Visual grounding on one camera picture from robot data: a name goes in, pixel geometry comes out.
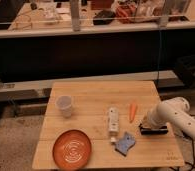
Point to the blue grey sponge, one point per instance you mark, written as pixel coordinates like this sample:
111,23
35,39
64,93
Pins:
125,143

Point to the clear plastic cup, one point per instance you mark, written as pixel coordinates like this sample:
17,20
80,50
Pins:
64,105

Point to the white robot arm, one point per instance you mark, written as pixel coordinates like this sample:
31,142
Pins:
174,111

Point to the orange carrot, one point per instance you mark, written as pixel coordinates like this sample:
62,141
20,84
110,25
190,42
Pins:
133,110

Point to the small white cube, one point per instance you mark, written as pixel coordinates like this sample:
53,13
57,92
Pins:
113,140

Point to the orange ceramic plate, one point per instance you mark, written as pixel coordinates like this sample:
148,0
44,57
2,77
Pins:
72,150

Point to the white remote controller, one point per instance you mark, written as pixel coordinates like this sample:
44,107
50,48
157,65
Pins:
113,121

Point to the black bag on shelf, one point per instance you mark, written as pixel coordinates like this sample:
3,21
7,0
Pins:
103,17

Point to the orange tool on shelf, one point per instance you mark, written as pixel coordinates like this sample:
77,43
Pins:
125,13

